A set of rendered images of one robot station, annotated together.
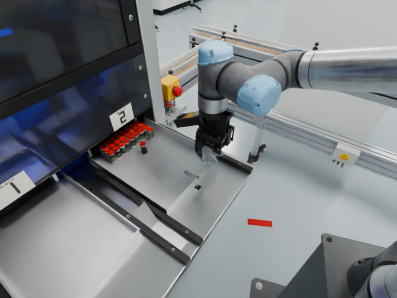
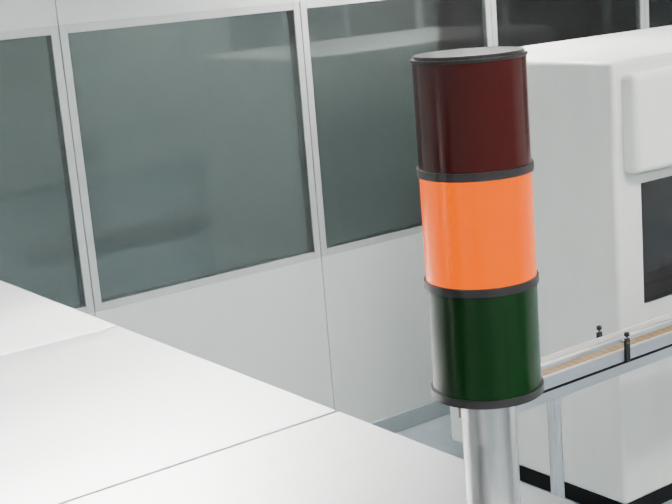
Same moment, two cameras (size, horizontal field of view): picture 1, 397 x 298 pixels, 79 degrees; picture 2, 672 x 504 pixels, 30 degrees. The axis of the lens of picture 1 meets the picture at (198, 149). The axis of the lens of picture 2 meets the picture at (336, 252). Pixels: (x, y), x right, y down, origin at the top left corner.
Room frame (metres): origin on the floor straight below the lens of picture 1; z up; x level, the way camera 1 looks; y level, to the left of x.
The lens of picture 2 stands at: (0.23, 0.14, 2.39)
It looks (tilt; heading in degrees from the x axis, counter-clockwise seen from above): 13 degrees down; 19
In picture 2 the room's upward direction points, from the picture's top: 5 degrees counter-clockwise
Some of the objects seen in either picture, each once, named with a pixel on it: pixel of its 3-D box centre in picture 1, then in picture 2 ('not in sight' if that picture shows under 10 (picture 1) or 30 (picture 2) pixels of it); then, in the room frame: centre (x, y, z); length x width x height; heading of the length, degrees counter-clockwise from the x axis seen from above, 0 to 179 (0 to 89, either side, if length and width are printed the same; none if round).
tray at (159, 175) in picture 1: (153, 158); not in sight; (0.55, 0.15, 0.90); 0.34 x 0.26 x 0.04; 54
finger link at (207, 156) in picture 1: (208, 157); not in sight; (0.49, -0.03, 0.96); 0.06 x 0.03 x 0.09; 55
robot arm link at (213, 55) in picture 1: (215, 70); not in sight; (0.51, -0.04, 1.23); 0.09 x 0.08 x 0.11; 39
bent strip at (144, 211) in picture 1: (162, 225); not in sight; (0.31, 0.09, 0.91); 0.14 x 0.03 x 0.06; 55
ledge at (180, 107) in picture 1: (165, 109); not in sight; (0.87, 0.15, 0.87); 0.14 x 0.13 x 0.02; 55
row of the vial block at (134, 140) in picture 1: (130, 143); not in sight; (0.62, 0.24, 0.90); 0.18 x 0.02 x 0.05; 144
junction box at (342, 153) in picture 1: (345, 154); not in sight; (0.96, -0.83, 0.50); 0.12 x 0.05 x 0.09; 55
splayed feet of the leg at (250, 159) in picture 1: (252, 159); not in sight; (1.31, -0.43, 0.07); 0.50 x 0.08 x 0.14; 145
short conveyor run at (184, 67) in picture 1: (184, 67); not in sight; (1.15, 0.07, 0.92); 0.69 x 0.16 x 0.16; 145
